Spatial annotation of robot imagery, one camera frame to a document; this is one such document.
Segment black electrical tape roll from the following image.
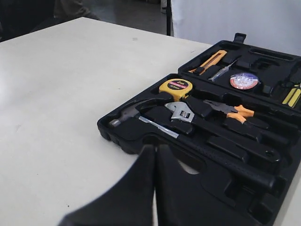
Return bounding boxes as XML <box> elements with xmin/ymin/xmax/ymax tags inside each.
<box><xmin>230</xmin><ymin>73</ymin><xmax>259</xmax><ymax>90</ymax></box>

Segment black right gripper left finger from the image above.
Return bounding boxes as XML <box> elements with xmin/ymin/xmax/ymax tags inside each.
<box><xmin>59</xmin><ymin>145</ymin><xmax>156</xmax><ymax>226</ymax></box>

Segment clear voltage tester screwdriver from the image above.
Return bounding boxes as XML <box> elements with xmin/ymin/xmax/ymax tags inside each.
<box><xmin>209</xmin><ymin>59</ymin><xmax>237</xmax><ymax>81</ymax></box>

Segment black plastic tool case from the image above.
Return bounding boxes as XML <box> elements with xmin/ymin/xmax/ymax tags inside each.
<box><xmin>96</xmin><ymin>33</ymin><xmax>301</xmax><ymax>226</ymax></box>

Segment yellow tape measure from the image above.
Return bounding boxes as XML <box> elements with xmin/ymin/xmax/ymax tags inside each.
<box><xmin>159</xmin><ymin>79</ymin><xmax>193</xmax><ymax>101</ymax></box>

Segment orange utility knife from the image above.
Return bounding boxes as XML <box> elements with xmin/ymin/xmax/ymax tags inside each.
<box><xmin>189</xmin><ymin>50</ymin><xmax>227</xmax><ymax>75</ymax></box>

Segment orange handled pliers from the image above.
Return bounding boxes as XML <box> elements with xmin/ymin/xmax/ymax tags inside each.
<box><xmin>203</xmin><ymin>100</ymin><xmax>269</xmax><ymax>129</ymax></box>

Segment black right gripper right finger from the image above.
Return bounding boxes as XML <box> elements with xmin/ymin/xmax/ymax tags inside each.
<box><xmin>156</xmin><ymin>145</ymin><xmax>257</xmax><ymax>226</ymax></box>

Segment black backdrop stand pole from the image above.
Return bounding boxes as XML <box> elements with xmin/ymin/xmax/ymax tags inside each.
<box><xmin>161</xmin><ymin>0</ymin><xmax>172</xmax><ymax>36</ymax></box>

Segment claw hammer black grip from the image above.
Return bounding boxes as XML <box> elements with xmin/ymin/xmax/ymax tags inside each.
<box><xmin>109</xmin><ymin>98</ymin><xmax>276</xmax><ymax>189</ymax></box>

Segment large yellow black screwdriver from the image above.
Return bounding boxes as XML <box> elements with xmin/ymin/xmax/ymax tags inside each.
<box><xmin>282</xmin><ymin>83</ymin><xmax>301</xmax><ymax>108</ymax></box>

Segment adjustable wrench black handle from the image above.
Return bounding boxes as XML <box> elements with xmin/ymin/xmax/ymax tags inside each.
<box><xmin>164</xmin><ymin>101</ymin><xmax>281</xmax><ymax>163</ymax></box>

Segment white backdrop cloth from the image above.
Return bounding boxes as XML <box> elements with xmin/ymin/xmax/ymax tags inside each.
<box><xmin>171</xmin><ymin>0</ymin><xmax>301</xmax><ymax>55</ymax></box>

